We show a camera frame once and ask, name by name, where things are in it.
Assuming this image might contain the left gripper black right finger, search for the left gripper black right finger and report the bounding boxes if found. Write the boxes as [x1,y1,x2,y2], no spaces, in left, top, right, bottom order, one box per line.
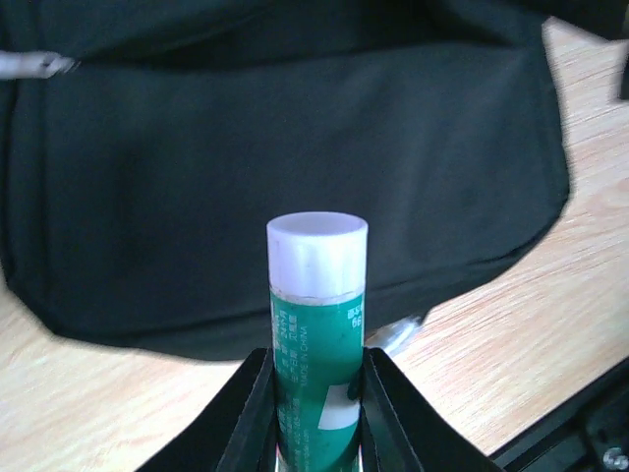
[360,348,502,472]

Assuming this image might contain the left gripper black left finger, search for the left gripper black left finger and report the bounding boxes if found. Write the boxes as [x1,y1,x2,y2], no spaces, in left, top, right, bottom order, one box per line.
[139,348,275,472]

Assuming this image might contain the white green glue stick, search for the white green glue stick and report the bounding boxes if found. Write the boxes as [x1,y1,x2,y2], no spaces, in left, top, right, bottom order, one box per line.
[266,211,369,471]

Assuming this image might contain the black student bag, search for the black student bag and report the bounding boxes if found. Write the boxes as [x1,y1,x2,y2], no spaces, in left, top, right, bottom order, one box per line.
[1,1,570,360]

